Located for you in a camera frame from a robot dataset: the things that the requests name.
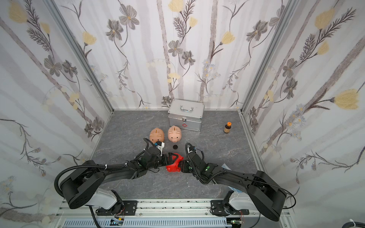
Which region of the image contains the red piggy bank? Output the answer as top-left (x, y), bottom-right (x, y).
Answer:
top-left (166, 153), bottom-right (184, 173)

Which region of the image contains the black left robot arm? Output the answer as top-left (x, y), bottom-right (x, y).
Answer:
top-left (54, 138), bottom-right (179, 219)

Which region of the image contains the small brown orange-capped bottle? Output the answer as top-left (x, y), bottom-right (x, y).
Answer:
top-left (224, 122), bottom-right (232, 134)

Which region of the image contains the pink piggy bank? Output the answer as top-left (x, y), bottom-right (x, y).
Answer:
top-left (168, 125), bottom-right (182, 143)
top-left (149, 128), bottom-right (165, 143)

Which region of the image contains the silver aluminium first aid case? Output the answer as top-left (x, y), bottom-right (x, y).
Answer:
top-left (168, 99), bottom-right (205, 132)

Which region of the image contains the blue face mask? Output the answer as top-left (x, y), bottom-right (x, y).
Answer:
top-left (221, 163), bottom-right (231, 172)

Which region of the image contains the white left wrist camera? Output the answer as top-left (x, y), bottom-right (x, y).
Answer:
top-left (155, 141), bottom-right (165, 156)

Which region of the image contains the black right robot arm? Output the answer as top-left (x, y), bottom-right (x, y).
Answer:
top-left (179, 142), bottom-right (293, 221)

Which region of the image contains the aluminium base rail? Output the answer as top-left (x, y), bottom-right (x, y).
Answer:
top-left (51, 199), bottom-right (296, 228)

